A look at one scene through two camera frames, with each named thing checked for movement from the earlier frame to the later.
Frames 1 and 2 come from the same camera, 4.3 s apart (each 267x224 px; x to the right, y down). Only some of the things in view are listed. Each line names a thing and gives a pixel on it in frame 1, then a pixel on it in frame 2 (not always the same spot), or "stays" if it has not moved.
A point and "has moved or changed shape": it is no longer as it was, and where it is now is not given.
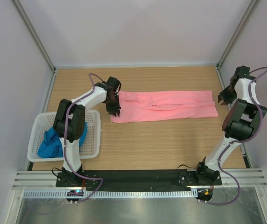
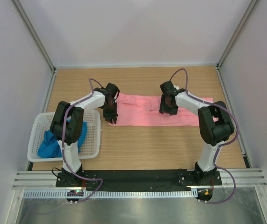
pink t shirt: [139, 105] has moved or changed shape
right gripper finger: [222, 95] -> [161, 106]
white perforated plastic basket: [90, 148] stays
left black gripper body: [112, 105] -> [110, 111]
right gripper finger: [230, 100] -> [173, 112]
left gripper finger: [113, 113] -> [109, 120]
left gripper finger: [118, 111] -> [114, 119]
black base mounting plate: [139, 180] stays
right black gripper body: [230, 92] -> [167, 107]
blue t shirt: [51, 146] stays
